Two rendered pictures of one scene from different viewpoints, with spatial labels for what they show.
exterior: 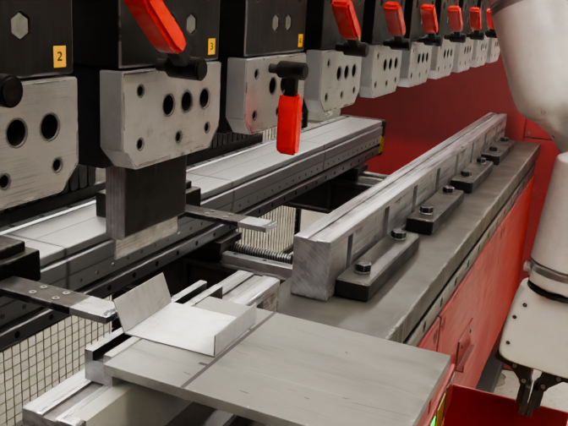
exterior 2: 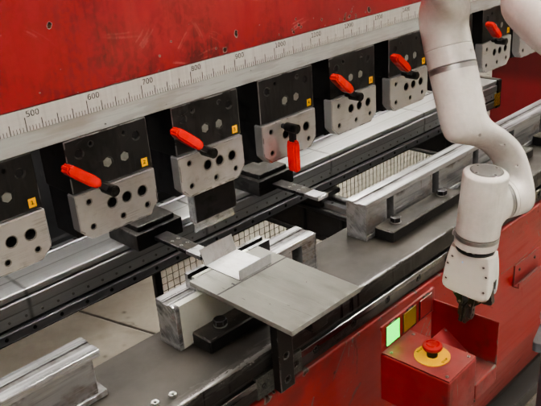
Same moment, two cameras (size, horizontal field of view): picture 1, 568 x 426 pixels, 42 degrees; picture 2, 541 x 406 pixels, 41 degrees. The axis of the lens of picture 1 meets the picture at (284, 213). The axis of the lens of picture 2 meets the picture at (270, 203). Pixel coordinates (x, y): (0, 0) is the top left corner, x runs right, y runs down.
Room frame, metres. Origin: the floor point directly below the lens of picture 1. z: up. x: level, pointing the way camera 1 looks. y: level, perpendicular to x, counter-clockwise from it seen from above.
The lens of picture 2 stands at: (-0.44, -0.45, 1.66)
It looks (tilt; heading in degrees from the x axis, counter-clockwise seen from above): 24 degrees down; 23
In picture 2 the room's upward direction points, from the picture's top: 4 degrees counter-clockwise
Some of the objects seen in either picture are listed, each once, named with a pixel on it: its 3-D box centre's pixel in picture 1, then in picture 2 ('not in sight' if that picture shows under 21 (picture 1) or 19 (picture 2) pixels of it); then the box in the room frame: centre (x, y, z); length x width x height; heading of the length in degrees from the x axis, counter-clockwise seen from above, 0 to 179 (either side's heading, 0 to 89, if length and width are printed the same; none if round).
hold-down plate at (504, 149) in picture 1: (498, 151); not in sight; (2.30, -0.65, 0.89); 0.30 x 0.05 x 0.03; 156
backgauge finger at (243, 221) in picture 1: (192, 205); (282, 181); (1.06, 0.14, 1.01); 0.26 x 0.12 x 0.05; 66
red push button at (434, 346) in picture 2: not in sight; (431, 350); (0.77, -0.27, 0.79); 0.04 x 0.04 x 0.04
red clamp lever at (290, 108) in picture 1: (285, 107); (291, 147); (0.79, 0.01, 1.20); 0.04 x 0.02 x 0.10; 66
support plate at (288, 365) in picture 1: (284, 364); (273, 286); (0.61, -0.01, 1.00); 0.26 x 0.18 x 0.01; 66
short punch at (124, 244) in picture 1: (148, 196); (212, 200); (0.67, 0.13, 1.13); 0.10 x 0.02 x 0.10; 156
